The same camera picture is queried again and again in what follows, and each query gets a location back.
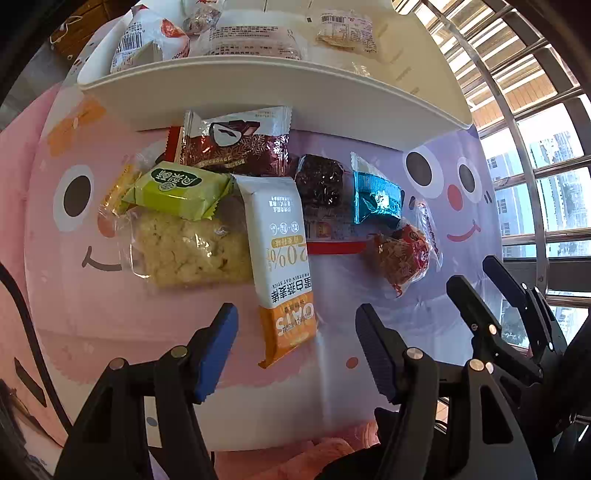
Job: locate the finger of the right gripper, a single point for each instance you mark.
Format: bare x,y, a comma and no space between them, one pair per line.
488,344
546,339

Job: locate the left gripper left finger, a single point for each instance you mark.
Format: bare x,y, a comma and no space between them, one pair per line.
189,373

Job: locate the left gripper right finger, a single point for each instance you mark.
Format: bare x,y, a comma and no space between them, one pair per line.
402,374

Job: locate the white orange oats bar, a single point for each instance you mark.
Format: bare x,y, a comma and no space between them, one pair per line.
279,252

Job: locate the rice crisp clear pack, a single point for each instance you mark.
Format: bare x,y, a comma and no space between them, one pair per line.
170,252

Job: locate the red candy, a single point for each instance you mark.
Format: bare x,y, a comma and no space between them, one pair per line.
406,255

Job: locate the green pastry packet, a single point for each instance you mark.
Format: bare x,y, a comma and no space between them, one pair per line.
186,192

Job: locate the blue foil candy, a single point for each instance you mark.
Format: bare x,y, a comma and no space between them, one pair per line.
375,198

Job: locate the yellow pineapple cake pack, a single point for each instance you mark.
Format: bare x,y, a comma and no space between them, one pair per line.
113,203

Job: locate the dark jelly red-edged pack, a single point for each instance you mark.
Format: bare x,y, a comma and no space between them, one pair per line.
326,190

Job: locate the red white biscuit packet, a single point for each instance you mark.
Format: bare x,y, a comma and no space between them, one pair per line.
174,134

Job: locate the maroon chestnut snack packet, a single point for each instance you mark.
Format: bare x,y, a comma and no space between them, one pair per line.
252,143

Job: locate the silver white snack bag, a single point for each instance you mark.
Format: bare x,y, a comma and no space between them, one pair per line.
148,38

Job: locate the clear bread package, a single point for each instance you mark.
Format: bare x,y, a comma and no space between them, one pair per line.
253,33

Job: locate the clear puffed snack bag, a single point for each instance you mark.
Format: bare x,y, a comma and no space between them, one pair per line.
348,31

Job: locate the nut brittle clear pack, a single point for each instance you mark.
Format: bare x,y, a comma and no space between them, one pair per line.
201,15

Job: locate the cartoon printed tablecloth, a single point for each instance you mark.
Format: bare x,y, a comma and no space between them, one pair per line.
88,307

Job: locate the pink bed sheet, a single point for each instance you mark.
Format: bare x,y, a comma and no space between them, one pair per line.
19,143

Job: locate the white plastic bin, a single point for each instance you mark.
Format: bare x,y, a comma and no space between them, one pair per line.
402,96

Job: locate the wooden desk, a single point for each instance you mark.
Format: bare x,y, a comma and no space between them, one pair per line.
71,36

